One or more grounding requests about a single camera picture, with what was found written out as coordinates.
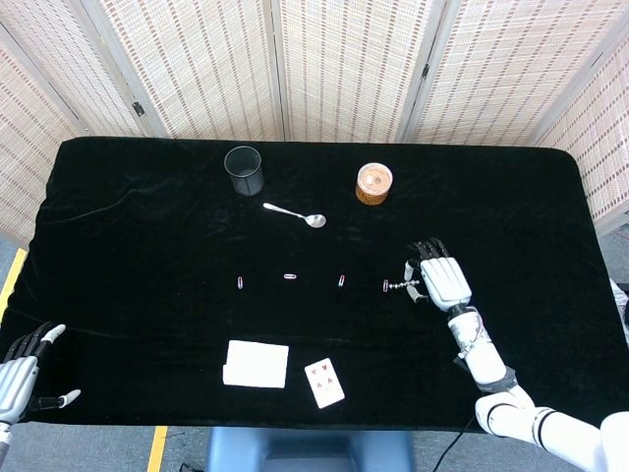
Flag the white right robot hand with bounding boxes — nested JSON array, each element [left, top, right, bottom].
[[403, 237, 473, 312]]

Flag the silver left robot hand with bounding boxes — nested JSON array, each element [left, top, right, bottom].
[[0, 322, 83, 427]]

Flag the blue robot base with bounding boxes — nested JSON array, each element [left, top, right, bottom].
[[203, 426, 417, 472]]

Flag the orange jar with clear lid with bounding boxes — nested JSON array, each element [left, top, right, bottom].
[[355, 162, 394, 207]]

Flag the silver metal spoon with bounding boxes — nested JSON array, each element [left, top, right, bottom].
[[262, 202, 327, 230]]

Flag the hearts playing card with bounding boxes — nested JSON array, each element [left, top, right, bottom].
[[304, 358, 347, 410]]

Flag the black white object beside table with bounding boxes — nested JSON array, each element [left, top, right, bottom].
[[611, 279, 629, 343]]

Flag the black velvet tablecloth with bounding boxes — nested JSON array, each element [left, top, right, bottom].
[[0, 136, 629, 456]]

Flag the white card box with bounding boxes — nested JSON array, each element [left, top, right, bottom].
[[221, 339, 290, 389]]

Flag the woven folding screen panel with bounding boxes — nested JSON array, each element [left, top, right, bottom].
[[535, 38, 629, 237], [0, 24, 83, 245], [0, 0, 166, 139], [402, 0, 629, 147], [267, 0, 446, 144], [81, 0, 286, 142]]

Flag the black mesh pen cup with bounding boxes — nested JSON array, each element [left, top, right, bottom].
[[223, 146, 265, 197]]

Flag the black floor cable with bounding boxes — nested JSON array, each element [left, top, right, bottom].
[[176, 431, 207, 472]]

